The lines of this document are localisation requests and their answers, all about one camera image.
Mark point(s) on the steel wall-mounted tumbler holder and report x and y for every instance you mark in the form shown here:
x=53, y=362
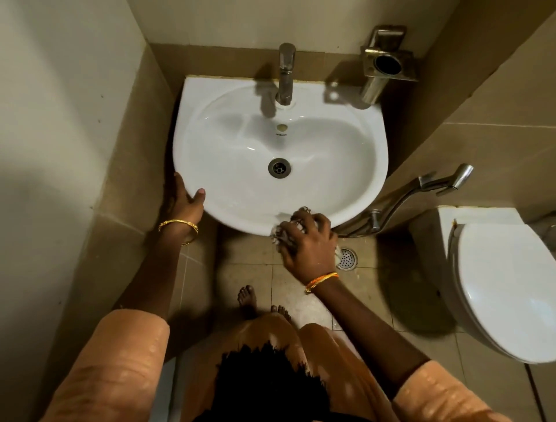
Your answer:
x=382, y=65

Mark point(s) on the chrome angle valve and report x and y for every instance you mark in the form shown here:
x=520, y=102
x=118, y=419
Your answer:
x=375, y=220

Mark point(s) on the steel basin drain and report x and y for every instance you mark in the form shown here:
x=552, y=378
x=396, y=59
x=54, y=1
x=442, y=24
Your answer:
x=279, y=168

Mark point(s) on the chrome bidet sprayer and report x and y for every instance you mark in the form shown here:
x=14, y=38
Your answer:
x=449, y=179

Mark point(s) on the person's left forearm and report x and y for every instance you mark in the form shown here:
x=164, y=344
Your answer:
x=158, y=269

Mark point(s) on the white toilet lid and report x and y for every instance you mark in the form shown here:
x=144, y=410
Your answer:
x=508, y=287

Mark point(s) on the chrome basin faucet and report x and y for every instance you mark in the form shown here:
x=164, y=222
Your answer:
x=285, y=74

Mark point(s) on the person's right forearm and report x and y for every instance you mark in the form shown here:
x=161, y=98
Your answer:
x=365, y=330

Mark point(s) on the orange garment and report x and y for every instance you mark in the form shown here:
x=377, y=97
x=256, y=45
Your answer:
x=117, y=374

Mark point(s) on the white ceramic wash basin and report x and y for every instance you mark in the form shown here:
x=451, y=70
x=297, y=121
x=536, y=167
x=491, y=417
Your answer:
x=330, y=143

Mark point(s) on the round steel floor drain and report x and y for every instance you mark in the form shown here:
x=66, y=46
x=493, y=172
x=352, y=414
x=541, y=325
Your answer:
x=347, y=259

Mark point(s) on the person's left hand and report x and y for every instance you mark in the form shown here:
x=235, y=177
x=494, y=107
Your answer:
x=184, y=211

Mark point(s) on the person's right fingers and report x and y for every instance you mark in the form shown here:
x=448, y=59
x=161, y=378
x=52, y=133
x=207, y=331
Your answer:
x=306, y=228

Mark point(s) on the orange thread wristband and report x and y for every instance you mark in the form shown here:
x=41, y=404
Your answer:
x=320, y=281

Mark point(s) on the person's left thumb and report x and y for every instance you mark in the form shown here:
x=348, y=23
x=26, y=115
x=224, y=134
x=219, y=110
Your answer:
x=198, y=198

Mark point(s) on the white grey scrubbing pad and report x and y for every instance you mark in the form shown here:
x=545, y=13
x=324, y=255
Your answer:
x=299, y=224

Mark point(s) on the person's right foot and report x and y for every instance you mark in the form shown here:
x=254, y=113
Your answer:
x=281, y=312

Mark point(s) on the gold bangle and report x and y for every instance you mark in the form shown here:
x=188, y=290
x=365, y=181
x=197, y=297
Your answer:
x=173, y=223

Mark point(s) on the person's left foot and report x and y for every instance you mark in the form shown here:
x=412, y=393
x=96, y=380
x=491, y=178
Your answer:
x=247, y=301

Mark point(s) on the person's foot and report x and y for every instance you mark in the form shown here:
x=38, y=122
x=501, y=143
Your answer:
x=281, y=312
x=247, y=301

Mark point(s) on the white toilet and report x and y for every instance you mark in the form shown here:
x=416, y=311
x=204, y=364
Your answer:
x=434, y=243

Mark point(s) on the person's right hand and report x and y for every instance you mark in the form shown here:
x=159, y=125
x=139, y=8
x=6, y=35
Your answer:
x=312, y=252

